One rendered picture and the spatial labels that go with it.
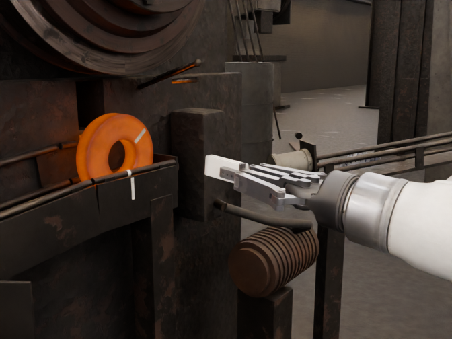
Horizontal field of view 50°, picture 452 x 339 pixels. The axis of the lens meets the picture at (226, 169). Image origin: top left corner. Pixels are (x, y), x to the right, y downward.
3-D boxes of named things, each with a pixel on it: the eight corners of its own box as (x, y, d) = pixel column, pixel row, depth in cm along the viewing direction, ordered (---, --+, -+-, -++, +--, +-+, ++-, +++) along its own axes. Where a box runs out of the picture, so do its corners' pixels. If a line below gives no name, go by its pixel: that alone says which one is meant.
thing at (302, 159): (268, 177, 114) (266, 152, 112) (302, 170, 116) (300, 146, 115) (278, 183, 108) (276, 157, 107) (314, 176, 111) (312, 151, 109)
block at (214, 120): (168, 215, 110) (165, 109, 104) (192, 207, 116) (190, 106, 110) (204, 224, 103) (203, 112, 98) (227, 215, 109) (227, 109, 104)
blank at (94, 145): (108, 214, 89) (121, 218, 87) (57, 159, 79) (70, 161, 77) (153, 153, 96) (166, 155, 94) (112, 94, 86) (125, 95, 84)
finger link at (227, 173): (251, 183, 69) (239, 187, 66) (223, 175, 71) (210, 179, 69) (252, 173, 68) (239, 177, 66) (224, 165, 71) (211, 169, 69)
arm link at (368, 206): (406, 241, 62) (362, 228, 65) (418, 173, 59) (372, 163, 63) (381, 265, 55) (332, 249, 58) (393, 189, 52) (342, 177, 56)
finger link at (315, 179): (316, 178, 63) (321, 176, 64) (247, 160, 70) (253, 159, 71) (313, 206, 64) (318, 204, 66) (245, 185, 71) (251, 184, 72)
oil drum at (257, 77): (183, 175, 384) (180, 60, 364) (228, 163, 430) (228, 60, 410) (244, 187, 349) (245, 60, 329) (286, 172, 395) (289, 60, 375)
